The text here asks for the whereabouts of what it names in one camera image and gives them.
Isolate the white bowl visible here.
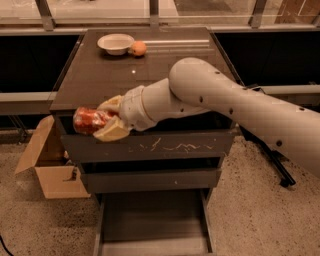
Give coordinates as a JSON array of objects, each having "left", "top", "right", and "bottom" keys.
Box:
[{"left": 97, "top": 34, "right": 134, "bottom": 56}]

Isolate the black metal stand leg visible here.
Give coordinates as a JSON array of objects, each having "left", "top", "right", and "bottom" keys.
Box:
[{"left": 240, "top": 126, "right": 296, "bottom": 188}]

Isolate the black floor cable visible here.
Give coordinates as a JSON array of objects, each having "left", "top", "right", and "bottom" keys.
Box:
[{"left": 0, "top": 233, "right": 16, "bottom": 256}]

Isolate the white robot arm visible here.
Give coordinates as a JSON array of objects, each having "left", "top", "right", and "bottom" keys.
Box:
[{"left": 98, "top": 58, "right": 320, "bottom": 177}]

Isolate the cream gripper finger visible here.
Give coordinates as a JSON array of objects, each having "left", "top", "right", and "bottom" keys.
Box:
[
  {"left": 97, "top": 95, "right": 122, "bottom": 113},
  {"left": 93, "top": 116, "right": 130, "bottom": 142}
]

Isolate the red coke can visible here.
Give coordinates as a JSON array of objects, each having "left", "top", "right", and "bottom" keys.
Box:
[{"left": 73, "top": 107, "right": 115, "bottom": 135}]

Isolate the orange fruit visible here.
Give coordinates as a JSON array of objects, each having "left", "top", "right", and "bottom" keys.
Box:
[{"left": 129, "top": 41, "right": 147, "bottom": 57}]

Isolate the bottom grey open drawer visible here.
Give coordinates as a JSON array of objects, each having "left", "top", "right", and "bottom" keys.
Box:
[{"left": 93, "top": 189, "right": 217, "bottom": 256}]

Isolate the middle grey drawer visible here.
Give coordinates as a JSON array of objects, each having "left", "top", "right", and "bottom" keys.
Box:
[{"left": 81, "top": 157, "right": 222, "bottom": 194}]

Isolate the open cardboard box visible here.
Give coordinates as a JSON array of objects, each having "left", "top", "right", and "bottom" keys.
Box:
[{"left": 15, "top": 115, "right": 90, "bottom": 199}]

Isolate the top grey drawer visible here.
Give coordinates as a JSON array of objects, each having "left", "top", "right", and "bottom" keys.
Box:
[{"left": 57, "top": 112, "right": 234, "bottom": 163}]

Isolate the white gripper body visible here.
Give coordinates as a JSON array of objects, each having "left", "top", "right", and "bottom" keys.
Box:
[{"left": 119, "top": 86, "right": 158, "bottom": 131}]

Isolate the dark grey drawer cabinet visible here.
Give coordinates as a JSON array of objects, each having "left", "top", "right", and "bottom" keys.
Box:
[{"left": 49, "top": 27, "right": 249, "bottom": 256}]

